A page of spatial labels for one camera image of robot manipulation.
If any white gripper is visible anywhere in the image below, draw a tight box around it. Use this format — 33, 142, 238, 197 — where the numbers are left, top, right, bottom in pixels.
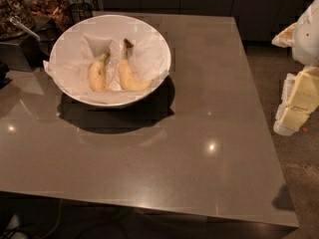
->
271, 0, 319, 136

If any yellow banana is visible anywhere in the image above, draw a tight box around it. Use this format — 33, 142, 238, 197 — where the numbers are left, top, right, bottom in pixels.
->
118, 39, 152, 91
89, 49, 111, 92

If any white bowl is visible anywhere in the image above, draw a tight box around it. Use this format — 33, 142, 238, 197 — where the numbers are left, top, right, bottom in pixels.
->
48, 14, 172, 109

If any white paper liner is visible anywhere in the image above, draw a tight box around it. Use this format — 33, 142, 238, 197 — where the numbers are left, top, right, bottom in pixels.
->
43, 32, 170, 106

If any tray of brown snacks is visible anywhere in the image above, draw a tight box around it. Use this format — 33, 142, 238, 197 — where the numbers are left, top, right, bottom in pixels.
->
27, 0, 72, 31

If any dark counter box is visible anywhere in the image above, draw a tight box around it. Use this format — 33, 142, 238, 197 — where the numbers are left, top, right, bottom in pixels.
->
0, 39, 43, 72

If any metal scoop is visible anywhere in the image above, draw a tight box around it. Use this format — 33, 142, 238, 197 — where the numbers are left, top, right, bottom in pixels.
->
10, 16, 41, 42

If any glass jar of snacks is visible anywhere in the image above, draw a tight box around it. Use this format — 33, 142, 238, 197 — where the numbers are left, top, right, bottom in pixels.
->
0, 0, 35, 40

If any black wire basket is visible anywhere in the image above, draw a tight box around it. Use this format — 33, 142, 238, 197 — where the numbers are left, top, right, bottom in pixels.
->
69, 3, 93, 24

